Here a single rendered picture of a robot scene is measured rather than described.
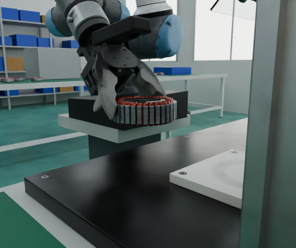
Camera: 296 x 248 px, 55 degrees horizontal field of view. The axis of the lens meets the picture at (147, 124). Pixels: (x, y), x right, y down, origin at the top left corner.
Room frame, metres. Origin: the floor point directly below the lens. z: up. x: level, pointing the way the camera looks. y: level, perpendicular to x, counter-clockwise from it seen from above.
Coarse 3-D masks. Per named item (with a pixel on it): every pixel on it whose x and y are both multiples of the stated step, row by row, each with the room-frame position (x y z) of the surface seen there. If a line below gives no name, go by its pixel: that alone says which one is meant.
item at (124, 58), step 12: (84, 24) 0.55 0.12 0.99; (96, 24) 0.55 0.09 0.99; (108, 24) 0.57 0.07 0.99; (84, 36) 0.56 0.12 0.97; (84, 48) 0.57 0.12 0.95; (96, 48) 0.55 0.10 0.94; (108, 48) 0.52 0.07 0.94; (120, 48) 0.54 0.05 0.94; (108, 60) 0.50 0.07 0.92; (120, 60) 0.52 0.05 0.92; (132, 60) 0.54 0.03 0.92; (84, 72) 0.55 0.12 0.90; (120, 72) 0.52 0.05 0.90; (132, 72) 0.52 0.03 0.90; (96, 84) 0.53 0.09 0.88; (120, 84) 0.55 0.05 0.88
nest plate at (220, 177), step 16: (208, 160) 0.38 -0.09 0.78; (224, 160) 0.38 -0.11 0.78; (240, 160) 0.38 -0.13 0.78; (176, 176) 0.33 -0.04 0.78; (192, 176) 0.33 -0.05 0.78; (208, 176) 0.33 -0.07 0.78; (224, 176) 0.33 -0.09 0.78; (240, 176) 0.33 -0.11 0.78; (208, 192) 0.30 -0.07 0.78; (224, 192) 0.28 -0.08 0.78; (240, 192) 0.28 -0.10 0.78; (240, 208) 0.27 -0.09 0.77
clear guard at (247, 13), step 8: (216, 0) 0.52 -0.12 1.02; (224, 0) 0.52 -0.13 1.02; (232, 0) 0.54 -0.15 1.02; (240, 0) 0.55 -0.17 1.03; (248, 0) 0.57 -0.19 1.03; (256, 0) 0.58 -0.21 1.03; (216, 8) 0.53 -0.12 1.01; (224, 8) 0.54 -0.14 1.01; (232, 8) 0.56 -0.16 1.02; (240, 8) 0.57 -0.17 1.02; (248, 8) 0.59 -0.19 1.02; (240, 16) 0.60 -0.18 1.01; (248, 16) 0.61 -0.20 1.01
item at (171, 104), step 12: (132, 96) 0.52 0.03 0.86; (156, 96) 0.51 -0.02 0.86; (120, 108) 0.44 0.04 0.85; (132, 108) 0.43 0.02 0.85; (144, 108) 0.43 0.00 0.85; (156, 108) 0.43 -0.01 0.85; (168, 108) 0.44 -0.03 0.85; (120, 120) 0.44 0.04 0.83; (132, 120) 0.43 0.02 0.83; (144, 120) 0.43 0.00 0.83; (156, 120) 0.43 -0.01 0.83; (168, 120) 0.44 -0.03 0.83
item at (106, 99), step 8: (104, 72) 0.48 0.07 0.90; (104, 80) 0.47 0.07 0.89; (112, 80) 0.48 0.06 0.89; (104, 88) 0.45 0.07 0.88; (112, 88) 0.46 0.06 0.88; (104, 96) 0.45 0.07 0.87; (112, 96) 0.45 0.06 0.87; (96, 104) 0.48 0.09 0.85; (104, 104) 0.44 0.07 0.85; (112, 104) 0.44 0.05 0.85; (112, 112) 0.43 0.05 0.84; (112, 120) 0.44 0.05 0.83
